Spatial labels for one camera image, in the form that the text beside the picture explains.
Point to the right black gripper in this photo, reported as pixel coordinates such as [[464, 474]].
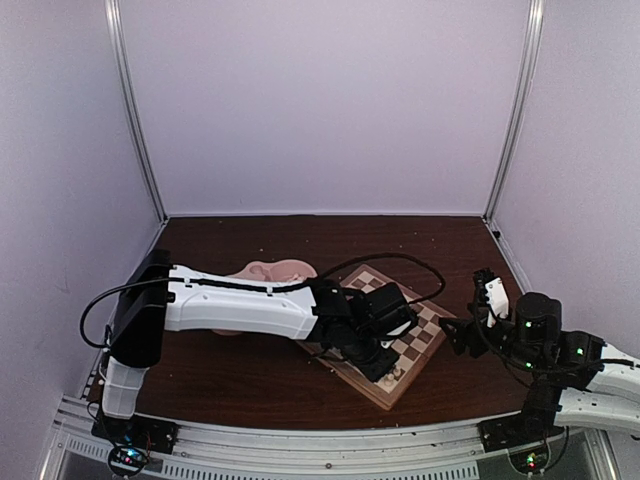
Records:
[[465, 330]]

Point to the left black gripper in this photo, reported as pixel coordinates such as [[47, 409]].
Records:
[[375, 372]]

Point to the wooden chess board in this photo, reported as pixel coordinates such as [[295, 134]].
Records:
[[413, 358]]

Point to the pink double bowl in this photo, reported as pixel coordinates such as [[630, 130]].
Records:
[[280, 275]]

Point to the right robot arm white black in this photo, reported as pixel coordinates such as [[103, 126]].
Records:
[[578, 379]]

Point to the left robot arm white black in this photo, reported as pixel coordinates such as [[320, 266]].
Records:
[[161, 296]]

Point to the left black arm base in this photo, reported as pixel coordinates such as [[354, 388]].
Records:
[[134, 441]]

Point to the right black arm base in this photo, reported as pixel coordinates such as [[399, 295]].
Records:
[[526, 439]]

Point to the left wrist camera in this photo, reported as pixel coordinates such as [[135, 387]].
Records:
[[401, 335]]

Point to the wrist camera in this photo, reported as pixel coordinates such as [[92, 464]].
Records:
[[401, 335], [491, 298]]

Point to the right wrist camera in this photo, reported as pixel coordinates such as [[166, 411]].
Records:
[[491, 298]]

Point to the front aluminium rail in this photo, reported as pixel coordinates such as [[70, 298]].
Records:
[[205, 451]]

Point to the right aluminium frame post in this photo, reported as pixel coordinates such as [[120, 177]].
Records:
[[528, 63]]

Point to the aluminium frame post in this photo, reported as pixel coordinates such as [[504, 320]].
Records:
[[117, 37], [528, 63]]

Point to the left aluminium frame post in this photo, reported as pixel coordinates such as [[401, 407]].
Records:
[[117, 37]]

